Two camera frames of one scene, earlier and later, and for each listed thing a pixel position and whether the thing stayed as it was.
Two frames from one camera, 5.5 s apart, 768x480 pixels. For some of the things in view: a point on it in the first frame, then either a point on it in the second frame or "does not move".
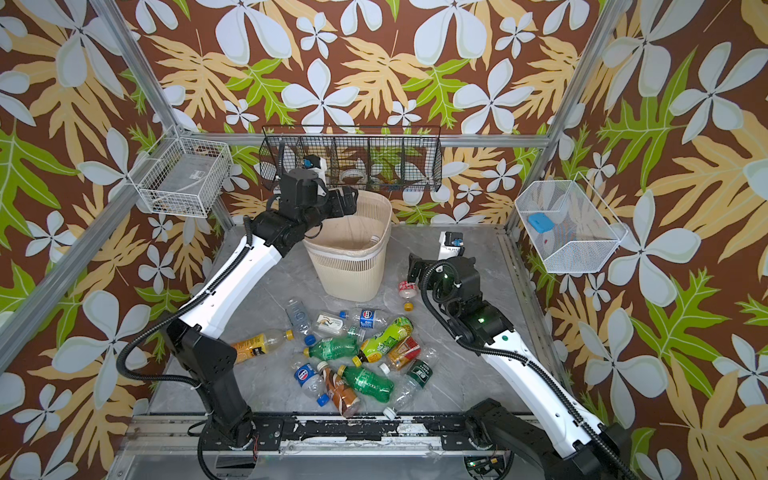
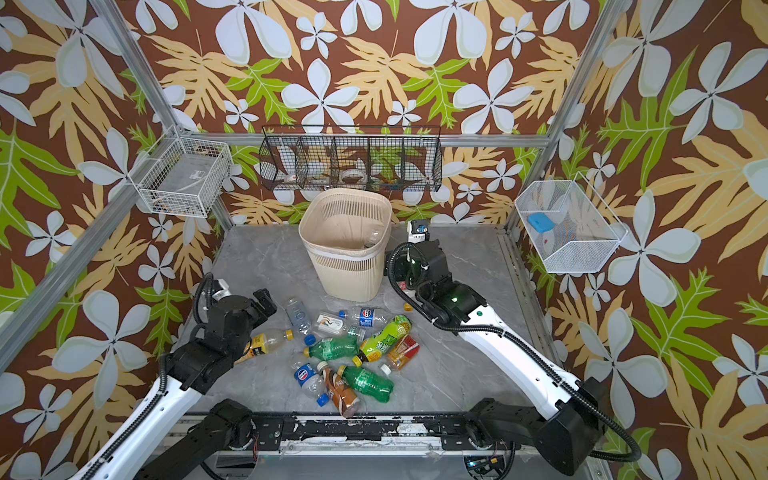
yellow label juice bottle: (261, 344) does not move
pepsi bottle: (311, 382) does not move
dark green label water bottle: (417, 375) to (374, 233)
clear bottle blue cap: (299, 317) does not move
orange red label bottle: (402, 351) does not move
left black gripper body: (329, 206) to (258, 316)
